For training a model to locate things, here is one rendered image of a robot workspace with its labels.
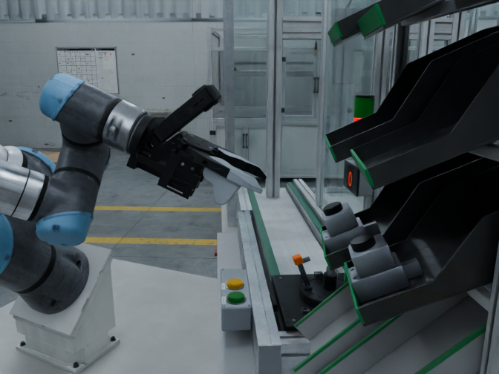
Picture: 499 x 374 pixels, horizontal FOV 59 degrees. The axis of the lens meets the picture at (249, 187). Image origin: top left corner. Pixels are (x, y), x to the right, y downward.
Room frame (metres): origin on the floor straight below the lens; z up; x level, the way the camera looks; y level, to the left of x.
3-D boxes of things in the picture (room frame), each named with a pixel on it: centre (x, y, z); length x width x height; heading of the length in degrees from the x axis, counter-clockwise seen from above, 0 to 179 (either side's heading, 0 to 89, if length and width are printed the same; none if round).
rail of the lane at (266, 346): (1.20, -0.01, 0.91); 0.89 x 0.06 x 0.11; 4
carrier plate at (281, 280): (0.93, -0.18, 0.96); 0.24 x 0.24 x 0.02; 4
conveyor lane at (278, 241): (1.24, -0.19, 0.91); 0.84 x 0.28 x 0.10; 4
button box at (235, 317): (1.00, 0.04, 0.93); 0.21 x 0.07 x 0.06; 4
